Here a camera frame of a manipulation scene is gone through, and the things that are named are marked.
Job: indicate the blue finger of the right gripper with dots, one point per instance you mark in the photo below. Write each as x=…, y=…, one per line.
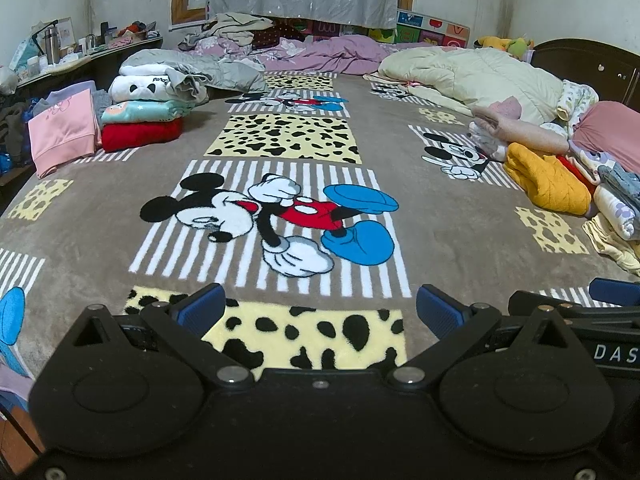
x=615, y=292

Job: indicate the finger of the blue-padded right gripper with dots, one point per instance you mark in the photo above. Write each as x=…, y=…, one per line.
x=462, y=332

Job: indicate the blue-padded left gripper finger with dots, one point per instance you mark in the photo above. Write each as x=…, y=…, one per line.
x=180, y=329

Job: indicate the floral white garment pile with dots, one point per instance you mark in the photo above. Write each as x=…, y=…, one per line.
x=614, y=189

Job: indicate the yellow quilted garment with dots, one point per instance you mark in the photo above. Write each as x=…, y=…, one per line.
x=546, y=181

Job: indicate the pink pillow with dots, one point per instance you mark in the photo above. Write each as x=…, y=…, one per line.
x=613, y=128

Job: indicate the Mickey Mouse brown blanket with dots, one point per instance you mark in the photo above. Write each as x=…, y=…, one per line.
x=320, y=227

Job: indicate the red folded garment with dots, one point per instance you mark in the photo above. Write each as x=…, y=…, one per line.
x=118, y=137

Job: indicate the dark wooden headboard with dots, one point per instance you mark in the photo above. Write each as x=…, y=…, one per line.
x=612, y=71

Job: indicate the teal folded garment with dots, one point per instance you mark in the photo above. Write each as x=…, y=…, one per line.
x=132, y=112

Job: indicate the pink folded garment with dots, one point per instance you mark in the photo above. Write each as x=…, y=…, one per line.
x=66, y=131

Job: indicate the white panda folded garment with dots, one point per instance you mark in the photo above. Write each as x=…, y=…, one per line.
x=141, y=88

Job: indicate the cream quilt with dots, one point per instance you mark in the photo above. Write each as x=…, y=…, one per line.
x=462, y=78

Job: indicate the grey crumpled garment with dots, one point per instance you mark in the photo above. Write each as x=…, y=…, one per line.
x=191, y=76

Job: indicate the yellow green plush toy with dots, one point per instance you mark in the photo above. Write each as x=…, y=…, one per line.
x=517, y=48

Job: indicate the cluttered side shelf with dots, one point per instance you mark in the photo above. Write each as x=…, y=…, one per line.
x=101, y=66

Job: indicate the striped beige garment pile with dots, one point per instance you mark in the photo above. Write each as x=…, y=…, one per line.
x=236, y=27

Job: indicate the purple quilt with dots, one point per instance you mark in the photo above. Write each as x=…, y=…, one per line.
x=350, y=55

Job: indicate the colourful foam play mat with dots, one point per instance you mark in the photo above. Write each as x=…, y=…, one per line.
x=409, y=28

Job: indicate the steel thermos bottle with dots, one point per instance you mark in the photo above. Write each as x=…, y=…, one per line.
x=52, y=44

